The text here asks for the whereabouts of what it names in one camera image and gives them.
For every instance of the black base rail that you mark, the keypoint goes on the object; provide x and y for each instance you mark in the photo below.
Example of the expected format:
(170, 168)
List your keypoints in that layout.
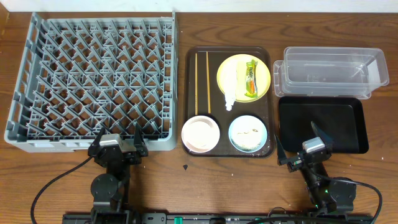
(161, 218)

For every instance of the grey dishwasher rack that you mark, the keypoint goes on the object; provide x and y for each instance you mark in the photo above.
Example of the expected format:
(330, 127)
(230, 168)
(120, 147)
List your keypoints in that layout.
(80, 76)

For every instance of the green snack wrapper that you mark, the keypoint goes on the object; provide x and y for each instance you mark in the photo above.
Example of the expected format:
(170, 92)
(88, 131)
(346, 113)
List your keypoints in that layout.
(250, 79)

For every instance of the yellow plate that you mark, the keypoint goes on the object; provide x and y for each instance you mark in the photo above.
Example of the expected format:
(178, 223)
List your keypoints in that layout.
(263, 77)

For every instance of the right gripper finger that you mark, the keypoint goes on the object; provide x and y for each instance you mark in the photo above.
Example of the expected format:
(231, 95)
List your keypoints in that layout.
(327, 140)
(281, 156)

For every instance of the clear plastic bin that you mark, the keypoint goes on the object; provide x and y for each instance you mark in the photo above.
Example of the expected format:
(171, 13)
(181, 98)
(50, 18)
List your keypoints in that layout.
(330, 71)

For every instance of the light blue bowl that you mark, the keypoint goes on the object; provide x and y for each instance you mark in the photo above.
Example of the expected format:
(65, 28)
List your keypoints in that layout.
(247, 133)

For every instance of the black waste tray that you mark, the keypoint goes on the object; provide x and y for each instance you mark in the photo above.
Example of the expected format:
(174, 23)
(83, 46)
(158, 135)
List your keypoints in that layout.
(342, 119)

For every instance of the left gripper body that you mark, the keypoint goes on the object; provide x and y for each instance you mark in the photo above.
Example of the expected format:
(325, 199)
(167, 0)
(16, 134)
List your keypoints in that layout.
(132, 160)

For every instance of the white napkin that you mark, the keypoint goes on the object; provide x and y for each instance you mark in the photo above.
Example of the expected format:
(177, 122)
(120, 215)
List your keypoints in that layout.
(230, 84)

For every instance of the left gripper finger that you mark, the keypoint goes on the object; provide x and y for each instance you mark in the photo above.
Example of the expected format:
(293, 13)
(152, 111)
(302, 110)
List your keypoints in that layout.
(96, 142)
(138, 140)

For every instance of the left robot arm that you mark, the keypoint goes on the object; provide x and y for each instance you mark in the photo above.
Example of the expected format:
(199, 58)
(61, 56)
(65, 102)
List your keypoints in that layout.
(110, 190)

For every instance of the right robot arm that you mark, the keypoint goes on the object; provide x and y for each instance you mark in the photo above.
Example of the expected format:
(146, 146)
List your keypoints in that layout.
(331, 195)

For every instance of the pink bowl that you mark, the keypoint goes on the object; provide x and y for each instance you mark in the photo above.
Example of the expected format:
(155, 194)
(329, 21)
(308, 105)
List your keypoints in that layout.
(200, 134)

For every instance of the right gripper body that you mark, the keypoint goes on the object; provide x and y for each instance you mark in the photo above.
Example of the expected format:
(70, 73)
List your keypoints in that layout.
(295, 165)

